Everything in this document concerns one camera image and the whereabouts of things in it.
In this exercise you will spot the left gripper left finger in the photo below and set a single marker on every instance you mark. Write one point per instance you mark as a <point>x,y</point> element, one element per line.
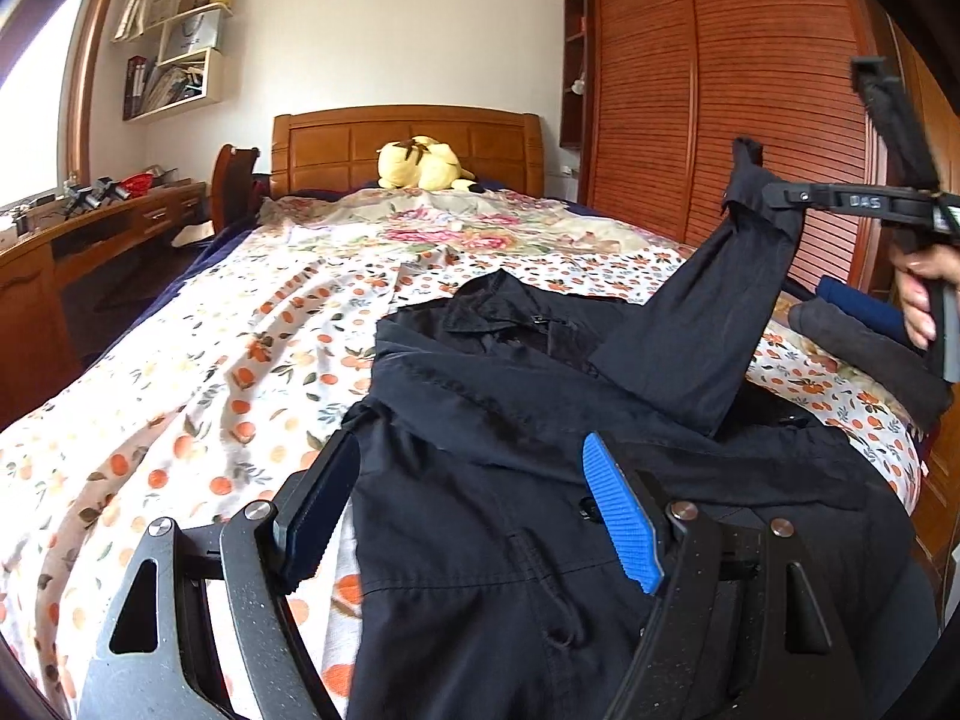
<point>157,657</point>

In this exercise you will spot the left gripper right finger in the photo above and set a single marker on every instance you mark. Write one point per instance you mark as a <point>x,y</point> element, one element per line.
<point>742,623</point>

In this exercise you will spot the black trench coat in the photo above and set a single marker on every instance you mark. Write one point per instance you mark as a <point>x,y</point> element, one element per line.
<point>580,508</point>

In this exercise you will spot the right hand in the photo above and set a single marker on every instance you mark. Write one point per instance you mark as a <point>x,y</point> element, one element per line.
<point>941,262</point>

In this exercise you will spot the blue folded garment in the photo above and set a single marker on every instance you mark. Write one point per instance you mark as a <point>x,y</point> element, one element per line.
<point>879,316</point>

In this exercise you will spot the grey folded garment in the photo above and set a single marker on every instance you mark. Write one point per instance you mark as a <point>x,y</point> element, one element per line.
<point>926,396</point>

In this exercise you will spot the orange print bed sheet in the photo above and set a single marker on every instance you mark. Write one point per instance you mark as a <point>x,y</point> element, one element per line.
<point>228,386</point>

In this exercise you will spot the wooden louvered wardrobe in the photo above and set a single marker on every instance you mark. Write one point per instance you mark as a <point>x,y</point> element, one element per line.
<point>656,92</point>

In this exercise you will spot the wooden desk cabinet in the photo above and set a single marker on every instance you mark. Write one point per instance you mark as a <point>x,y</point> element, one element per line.
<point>38,355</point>

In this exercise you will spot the wooden chair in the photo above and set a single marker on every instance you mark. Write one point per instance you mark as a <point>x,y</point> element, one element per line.
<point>234,195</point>

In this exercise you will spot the floral quilt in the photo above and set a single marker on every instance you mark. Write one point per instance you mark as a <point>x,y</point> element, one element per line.
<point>501,221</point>

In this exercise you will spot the red basket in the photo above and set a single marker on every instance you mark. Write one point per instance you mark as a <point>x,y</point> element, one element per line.
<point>138,185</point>

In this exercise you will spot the yellow plush toy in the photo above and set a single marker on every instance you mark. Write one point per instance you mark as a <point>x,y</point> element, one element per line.
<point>421,162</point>

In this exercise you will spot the window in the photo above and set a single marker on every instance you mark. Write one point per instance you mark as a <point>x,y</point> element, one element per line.
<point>31,109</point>

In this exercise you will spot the white wall shelf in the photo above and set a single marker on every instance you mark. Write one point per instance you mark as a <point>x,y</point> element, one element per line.
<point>178,63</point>

